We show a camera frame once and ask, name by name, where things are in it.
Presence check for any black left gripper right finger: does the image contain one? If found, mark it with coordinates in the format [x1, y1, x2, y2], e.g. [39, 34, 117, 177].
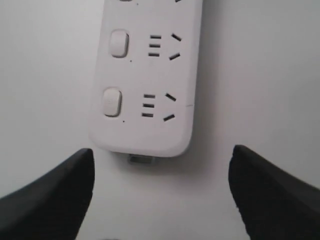
[228, 145, 320, 240]

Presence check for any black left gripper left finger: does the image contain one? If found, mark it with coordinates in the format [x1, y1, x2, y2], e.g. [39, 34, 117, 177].
[0, 148, 95, 240]

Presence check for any white five-outlet power strip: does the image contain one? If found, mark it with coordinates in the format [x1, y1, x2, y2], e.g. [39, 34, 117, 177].
[89, 0, 203, 158]

